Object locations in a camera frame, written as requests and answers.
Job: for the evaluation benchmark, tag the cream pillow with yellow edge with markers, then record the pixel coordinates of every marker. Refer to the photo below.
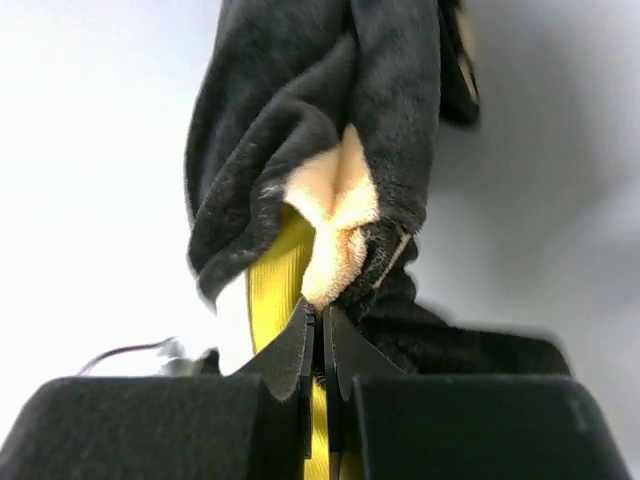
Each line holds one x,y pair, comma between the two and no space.
255,307

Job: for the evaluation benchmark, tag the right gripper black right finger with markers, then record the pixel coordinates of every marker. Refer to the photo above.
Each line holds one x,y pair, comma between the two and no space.
527,418

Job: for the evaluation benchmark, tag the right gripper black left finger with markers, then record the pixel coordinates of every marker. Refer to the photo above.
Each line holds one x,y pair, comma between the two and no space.
253,424

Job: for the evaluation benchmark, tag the black floral plush pillowcase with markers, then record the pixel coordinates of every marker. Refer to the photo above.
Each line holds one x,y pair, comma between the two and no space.
332,108

